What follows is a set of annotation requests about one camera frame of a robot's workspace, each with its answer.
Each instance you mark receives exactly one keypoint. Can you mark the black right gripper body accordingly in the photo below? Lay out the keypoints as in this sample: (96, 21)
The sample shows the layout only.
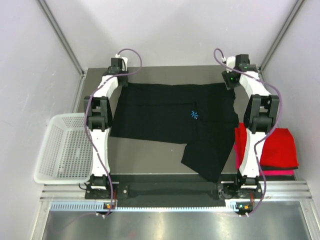
(229, 78)

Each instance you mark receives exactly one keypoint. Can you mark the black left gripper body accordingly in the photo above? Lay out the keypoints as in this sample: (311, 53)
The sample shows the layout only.
(124, 82)

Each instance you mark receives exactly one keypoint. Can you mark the black t shirt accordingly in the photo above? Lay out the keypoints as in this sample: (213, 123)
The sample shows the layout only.
(202, 117)

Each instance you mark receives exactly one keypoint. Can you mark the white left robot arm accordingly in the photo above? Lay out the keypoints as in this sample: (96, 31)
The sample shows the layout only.
(99, 118)

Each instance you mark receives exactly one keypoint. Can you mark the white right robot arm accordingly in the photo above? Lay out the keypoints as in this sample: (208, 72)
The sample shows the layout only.
(259, 118)

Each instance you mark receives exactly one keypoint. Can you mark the folded red t shirt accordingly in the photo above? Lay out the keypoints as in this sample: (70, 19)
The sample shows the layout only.
(279, 150)

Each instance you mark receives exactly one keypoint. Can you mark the folded pink t shirt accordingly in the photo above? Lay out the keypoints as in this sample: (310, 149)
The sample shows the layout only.
(277, 172)

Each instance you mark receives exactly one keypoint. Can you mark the white plastic basket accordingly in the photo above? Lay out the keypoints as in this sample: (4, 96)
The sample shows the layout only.
(66, 154)

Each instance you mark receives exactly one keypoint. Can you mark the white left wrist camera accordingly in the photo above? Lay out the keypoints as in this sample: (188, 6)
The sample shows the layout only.
(124, 62)

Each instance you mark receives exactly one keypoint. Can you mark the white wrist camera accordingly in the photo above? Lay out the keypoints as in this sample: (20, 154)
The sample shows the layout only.
(229, 61)
(124, 62)

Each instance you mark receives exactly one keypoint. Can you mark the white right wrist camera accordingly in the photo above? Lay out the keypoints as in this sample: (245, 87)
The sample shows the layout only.
(229, 61)

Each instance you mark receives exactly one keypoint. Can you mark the left aluminium frame post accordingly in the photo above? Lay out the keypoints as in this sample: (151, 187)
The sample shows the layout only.
(43, 5)

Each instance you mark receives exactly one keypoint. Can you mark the aluminium frame post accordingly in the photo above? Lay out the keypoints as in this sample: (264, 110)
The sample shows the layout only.
(43, 5)
(298, 5)

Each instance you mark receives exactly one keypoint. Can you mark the right aluminium frame post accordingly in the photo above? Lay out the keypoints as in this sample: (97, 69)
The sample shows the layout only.
(298, 5)

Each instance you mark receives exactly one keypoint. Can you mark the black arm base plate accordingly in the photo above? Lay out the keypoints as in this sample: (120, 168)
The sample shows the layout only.
(171, 191)

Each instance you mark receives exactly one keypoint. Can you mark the aluminium front rail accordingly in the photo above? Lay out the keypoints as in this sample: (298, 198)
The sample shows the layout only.
(275, 191)

